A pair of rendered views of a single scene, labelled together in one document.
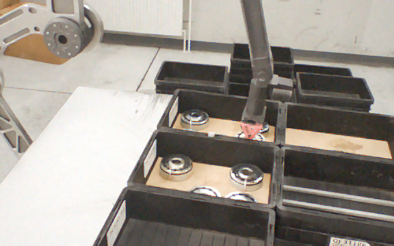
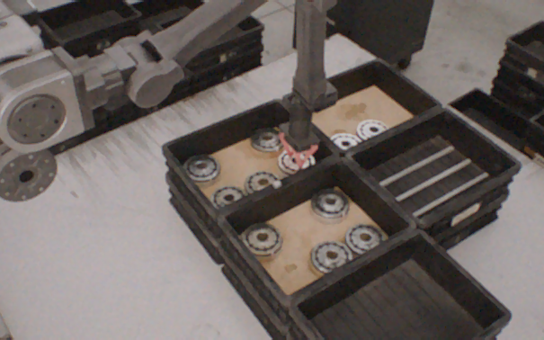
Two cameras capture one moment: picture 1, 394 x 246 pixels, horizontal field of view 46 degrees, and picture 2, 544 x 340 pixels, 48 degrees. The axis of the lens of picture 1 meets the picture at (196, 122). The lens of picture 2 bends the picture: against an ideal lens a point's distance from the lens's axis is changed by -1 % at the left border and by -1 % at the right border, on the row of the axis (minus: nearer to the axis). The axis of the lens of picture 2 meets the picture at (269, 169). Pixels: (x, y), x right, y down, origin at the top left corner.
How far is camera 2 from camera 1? 0.96 m
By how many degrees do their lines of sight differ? 38
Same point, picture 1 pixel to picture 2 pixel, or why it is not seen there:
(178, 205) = (343, 283)
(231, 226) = (387, 266)
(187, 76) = not seen: hidden behind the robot
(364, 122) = (355, 78)
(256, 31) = (317, 57)
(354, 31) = not seen: outside the picture
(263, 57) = (321, 79)
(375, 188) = (419, 144)
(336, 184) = (391, 160)
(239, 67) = (75, 48)
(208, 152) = (278, 204)
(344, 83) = not seen: hidden behind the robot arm
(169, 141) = (236, 219)
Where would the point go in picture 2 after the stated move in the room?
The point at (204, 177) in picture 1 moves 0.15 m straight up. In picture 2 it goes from (294, 232) to (298, 192)
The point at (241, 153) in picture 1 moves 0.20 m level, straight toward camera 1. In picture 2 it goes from (309, 184) to (361, 232)
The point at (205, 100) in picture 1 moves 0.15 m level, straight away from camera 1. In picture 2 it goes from (199, 140) to (166, 114)
